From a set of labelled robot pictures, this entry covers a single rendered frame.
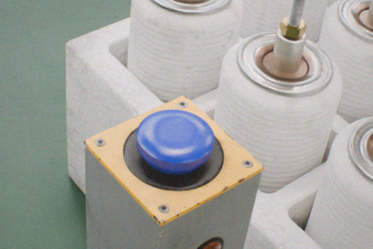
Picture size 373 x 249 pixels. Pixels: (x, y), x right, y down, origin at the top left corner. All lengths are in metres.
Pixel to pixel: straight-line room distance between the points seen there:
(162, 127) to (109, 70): 0.28
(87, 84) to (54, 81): 0.25
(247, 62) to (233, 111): 0.04
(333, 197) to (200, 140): 0.16
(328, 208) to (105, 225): 0.18
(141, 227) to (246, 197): 0.06
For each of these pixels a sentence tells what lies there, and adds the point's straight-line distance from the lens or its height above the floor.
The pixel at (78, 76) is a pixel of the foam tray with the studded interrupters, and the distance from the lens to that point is 0.71.
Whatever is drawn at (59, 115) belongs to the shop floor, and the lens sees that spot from 0.90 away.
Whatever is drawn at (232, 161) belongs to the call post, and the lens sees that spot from 0.41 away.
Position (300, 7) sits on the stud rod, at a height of 0.31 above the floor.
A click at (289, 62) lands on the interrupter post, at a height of 0.26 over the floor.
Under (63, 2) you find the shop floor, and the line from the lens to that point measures 1.08.
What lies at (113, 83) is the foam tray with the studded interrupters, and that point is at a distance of 0.66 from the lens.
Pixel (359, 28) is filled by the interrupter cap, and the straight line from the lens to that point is 0.64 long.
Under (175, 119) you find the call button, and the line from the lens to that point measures 0.41.
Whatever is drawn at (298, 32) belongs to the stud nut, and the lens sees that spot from 0.56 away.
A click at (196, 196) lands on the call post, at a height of 0.31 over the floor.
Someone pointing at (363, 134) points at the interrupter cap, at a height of 0.25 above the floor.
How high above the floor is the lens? 0.60
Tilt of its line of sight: 41 degrees down
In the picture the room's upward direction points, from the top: 7 degrees clockwise
